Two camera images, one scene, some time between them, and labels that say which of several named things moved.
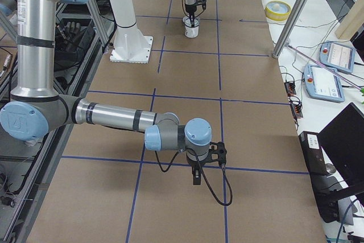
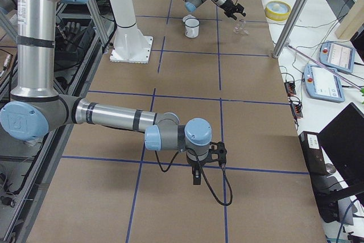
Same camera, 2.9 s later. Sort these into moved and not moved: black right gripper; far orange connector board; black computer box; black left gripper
Moved: black left gripper
Not moved: black computer box; far orange connector board; black right gripper
